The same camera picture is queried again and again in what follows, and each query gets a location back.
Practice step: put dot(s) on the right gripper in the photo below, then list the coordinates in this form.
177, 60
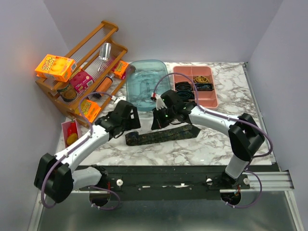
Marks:
157, 123

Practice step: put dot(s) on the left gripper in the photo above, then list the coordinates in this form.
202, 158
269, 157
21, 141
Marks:
134, 123

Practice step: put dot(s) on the dark patterned necktie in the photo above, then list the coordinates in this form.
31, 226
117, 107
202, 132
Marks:
174, 134

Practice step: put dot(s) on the teal transparent plastic tray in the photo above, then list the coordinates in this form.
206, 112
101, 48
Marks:
141, 79

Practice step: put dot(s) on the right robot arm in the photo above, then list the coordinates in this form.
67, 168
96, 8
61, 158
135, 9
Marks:
245, 136

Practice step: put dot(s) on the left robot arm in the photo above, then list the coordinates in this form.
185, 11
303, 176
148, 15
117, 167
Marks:
77, 154

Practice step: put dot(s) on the rolled teal tie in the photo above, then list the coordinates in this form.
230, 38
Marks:
186, 94

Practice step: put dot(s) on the rolled black tie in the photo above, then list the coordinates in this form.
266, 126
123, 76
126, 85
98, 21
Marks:
183, 86

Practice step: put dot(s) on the orange box lower shelf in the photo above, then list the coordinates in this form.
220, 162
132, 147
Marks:
90, 109

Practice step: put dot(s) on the orange bottle black cap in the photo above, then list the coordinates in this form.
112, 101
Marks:
104, 86

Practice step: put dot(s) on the pink divided organizer box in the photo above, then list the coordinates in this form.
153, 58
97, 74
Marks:
206, 99

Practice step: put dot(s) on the rolled dark blue tie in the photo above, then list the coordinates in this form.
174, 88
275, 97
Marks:
204, 86

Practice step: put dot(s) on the red toy pepper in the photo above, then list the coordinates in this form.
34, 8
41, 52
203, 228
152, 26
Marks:
72, 128

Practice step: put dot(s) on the small orange box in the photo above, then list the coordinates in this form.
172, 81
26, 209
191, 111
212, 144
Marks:
119, 69

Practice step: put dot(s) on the rolled gold tie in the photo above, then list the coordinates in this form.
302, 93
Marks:
201, 80

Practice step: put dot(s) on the yellow toy fruit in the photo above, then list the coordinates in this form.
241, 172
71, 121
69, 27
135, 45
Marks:
71, 139

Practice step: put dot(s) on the pink sponge box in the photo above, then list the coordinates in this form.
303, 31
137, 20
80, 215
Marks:
80, 80

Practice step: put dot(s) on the small pink bin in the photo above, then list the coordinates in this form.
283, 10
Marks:
65, 126

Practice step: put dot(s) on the wooden tiered rack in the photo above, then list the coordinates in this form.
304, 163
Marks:
86, 55

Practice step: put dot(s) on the dark round can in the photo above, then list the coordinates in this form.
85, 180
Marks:
67, 93

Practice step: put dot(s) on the large orange sponge box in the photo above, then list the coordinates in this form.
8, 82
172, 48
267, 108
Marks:
56, 68

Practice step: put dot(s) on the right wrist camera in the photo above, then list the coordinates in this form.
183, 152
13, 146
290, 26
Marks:
159, 102

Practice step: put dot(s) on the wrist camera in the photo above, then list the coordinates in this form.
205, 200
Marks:
159, 102
114, 98

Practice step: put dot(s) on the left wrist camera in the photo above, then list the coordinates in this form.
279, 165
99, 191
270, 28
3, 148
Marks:
114, 98

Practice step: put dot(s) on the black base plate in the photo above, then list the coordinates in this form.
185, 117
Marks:
172, 193

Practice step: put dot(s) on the aluminium rail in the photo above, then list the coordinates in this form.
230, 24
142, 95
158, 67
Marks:
248, 181

